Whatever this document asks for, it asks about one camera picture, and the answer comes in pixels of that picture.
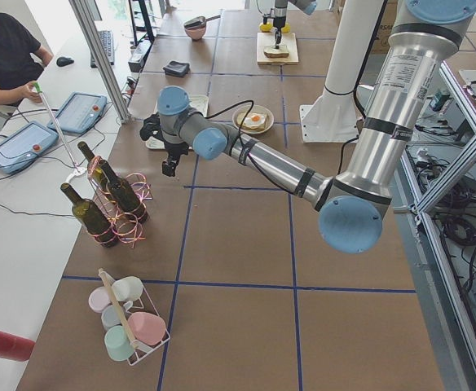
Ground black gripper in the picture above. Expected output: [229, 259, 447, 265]
[262, 15, 287, 50]
[161, 142, 188, 177]

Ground bread slice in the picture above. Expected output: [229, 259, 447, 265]
[236, 112, 268, 132]
[263, 44, 289, 59]

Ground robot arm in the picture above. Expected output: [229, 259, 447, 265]
[260, 0, 317, 50]
[157, 1, 476, 253]

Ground cream bear serving tray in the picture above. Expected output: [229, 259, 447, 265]
[145, 94, 209, 151]

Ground yellow lemon left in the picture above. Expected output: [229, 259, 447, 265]
[259, 23, 273, 33]

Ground wooden cutting board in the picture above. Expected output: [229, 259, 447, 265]
[257, 33, 299, 64]

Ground pink bowl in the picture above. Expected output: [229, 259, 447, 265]
[184, 22, 206, 41]

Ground grey folded cloth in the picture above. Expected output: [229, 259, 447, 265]
[163, 60, 190, 77]

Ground fried egg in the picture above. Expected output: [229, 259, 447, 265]
[243, 113, 265, 129]

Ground white round plate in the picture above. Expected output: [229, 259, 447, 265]
[232, 105, 274, 135]

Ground white stick with green tip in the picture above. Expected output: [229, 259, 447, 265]
[33, 81, 87, 182]

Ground blue teach pendant far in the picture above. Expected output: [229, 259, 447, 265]
[55, 92, 108, 135]

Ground blue teach pendant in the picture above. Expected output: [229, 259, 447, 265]
[55, 92, 108, 135]
[0, 121, 58, 174]

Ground dark green wine bottle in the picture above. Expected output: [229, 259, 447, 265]
[60, 182, 118, 248]

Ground black keyboard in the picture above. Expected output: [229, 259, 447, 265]
[98, 30, 115, 65]

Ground black computer mouse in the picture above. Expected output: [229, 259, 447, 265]
[56, 56, 74, 68]

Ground white plastic cup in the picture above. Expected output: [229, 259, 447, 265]
[112, 276, 143, 301]

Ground blue teach pendant near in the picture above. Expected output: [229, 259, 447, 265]
[0, 121, 58, 174]

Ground lilac plastic cup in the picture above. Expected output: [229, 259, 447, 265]
[88, 286, 112, 314]

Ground grey plastic cup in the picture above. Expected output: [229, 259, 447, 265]
[101, 303, 130, 332]

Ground pink plastic cup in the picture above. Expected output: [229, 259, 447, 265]
[128, 312, 166, 346]

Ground seated person black shirt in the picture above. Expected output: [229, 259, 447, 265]
[0, 12, 53, 106]

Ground mint green plastic cup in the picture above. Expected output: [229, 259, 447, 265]
[104, 325, 135, 362]

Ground red cylinder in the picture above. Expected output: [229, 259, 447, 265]
[0, 331, 35, 362]

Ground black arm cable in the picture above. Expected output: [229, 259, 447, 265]
[203, 99, 296, 192]

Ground copper wire bottle rack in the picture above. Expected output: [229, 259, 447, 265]
[87, 156, 152, 247]

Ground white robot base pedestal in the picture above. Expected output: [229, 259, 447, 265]
[300, 0, 386, 143]

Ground wooden rack handle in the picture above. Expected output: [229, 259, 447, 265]
[98, 268, 138, 349]

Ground aluminium frame post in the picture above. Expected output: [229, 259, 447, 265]
[68, 0, 130, 124]

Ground white wire cup rack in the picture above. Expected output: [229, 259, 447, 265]
[104, 282, 170, 366]

